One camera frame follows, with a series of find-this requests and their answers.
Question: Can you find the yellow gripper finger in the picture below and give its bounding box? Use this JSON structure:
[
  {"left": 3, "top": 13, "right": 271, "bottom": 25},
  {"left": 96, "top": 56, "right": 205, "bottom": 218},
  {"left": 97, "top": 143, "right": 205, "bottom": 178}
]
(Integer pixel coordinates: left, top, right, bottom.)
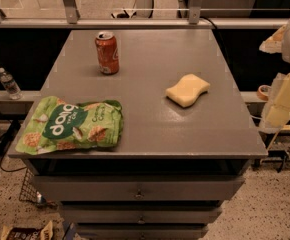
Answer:
[{"left": 264, "top": 73, "right": 290, "bottom": 128}]

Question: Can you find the yellow sponge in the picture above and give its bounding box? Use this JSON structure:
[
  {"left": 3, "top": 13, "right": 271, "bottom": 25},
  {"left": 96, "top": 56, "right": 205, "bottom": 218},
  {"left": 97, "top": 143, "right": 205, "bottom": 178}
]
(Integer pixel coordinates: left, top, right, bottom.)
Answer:
[{"left": 165, "top": 74, "right": 210, "bottom": 108}]

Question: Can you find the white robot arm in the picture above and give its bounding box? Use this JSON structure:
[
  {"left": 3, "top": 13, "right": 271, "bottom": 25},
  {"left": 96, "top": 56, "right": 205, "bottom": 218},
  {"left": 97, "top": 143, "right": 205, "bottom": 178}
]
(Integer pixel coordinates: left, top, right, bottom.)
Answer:
[{"left": 259, "top": 19, "right": 290, "bottom": 133}]

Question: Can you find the orange soda can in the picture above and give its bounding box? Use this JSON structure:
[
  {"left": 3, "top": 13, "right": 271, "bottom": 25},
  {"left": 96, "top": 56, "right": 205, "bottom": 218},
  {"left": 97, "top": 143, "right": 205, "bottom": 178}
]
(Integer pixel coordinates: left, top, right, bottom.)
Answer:
[{"left": 95, "top": 31, "right": 119, "bottom": 75}]

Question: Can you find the roll of tape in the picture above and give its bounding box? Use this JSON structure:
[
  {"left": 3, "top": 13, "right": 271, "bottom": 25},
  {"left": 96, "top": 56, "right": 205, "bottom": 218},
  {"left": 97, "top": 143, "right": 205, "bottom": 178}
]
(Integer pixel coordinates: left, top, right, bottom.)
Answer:
[{"left": 257, "top": 85, "right": 271, "bottom": 101}]

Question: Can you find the grey drawer cabinet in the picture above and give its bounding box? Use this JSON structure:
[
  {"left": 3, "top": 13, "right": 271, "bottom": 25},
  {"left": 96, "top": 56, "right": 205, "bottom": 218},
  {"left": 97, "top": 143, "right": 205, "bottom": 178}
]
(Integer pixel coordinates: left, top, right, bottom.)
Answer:
[{"left": 7, "top": 28, "right": 269, "bottom": 240}]

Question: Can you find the green snack bag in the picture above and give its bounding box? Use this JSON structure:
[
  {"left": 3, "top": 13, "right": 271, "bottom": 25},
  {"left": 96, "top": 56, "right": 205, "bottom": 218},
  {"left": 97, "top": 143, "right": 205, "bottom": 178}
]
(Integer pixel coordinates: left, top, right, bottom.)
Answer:
[{"left": 16, "top": 96, "right": 123, "bottom": 155}]

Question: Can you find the brown snack bag on floor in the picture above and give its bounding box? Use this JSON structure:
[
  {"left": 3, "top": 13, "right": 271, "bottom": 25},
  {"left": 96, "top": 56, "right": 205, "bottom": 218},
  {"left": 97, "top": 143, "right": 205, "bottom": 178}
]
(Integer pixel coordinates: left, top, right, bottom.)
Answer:
[{"left": 1, "top": 221, "right": 53, "bottom": 240}]

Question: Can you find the clear plastic water bottle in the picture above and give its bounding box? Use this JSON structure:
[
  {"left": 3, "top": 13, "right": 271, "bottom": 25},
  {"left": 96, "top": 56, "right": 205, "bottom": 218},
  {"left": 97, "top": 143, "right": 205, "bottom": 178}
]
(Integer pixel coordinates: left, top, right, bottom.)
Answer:
[{"left": 0, "top": 68, "right": 22, "bottom": 100}]

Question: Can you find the wire basket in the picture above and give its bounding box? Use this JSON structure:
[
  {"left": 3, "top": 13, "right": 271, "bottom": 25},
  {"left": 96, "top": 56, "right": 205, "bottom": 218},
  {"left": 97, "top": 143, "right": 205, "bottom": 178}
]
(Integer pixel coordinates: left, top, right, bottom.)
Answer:
[{"left": 19, "top": 170, "right": 46, "bottom": 205}]

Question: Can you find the metal railing frame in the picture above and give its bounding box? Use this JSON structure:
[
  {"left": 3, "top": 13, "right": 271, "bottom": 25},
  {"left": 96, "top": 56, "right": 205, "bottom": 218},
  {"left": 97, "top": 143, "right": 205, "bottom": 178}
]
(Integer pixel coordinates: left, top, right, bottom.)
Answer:
[{"left": 0, "top": 0, "right": 290, "bottom": 29}]

